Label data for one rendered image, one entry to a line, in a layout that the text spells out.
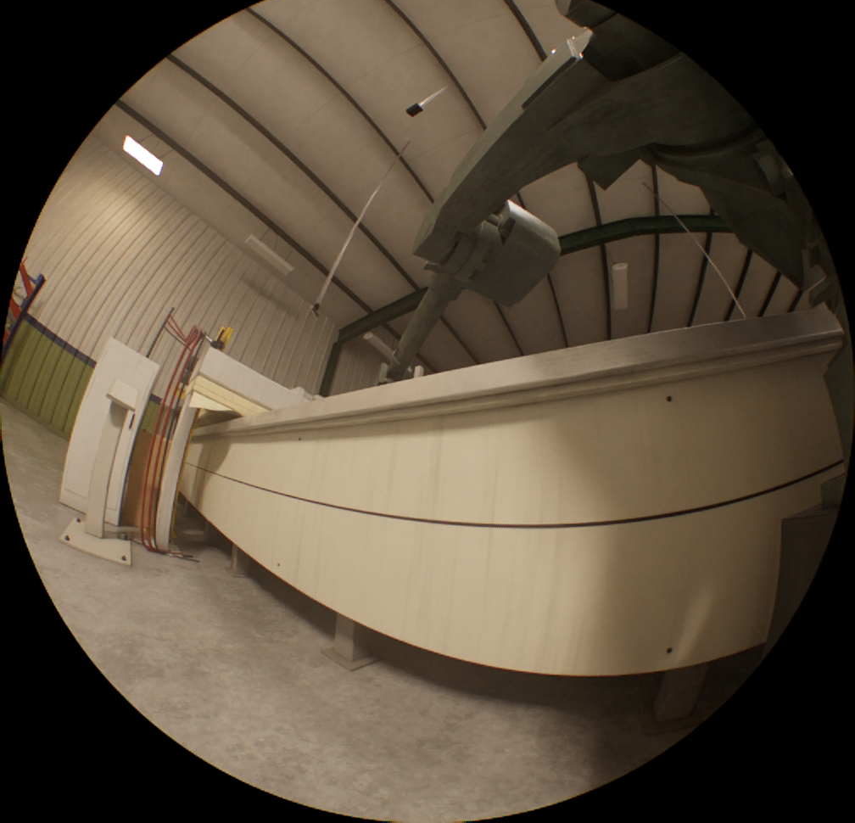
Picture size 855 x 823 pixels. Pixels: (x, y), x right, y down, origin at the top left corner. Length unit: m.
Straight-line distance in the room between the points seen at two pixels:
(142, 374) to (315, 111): 4.83
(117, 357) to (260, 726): 1.89
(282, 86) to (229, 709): 6.26
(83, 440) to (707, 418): 2.42
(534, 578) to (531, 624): 0.08
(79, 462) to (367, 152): 5.51
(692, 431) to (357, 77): 5.55
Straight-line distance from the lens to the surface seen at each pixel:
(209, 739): 0.72
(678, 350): 0.53
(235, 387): 1.76
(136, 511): 2.19
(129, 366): 2.05
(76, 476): 2.06
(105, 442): 1.63
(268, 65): 6.04
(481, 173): 0.67
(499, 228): 1.00
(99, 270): 6.84
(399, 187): 5.73
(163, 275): 6.77
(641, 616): 0.53
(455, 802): 0.65
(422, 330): 1.44
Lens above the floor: 0.54
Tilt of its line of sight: 25 degrees up
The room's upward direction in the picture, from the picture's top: 6 degrees clockwise
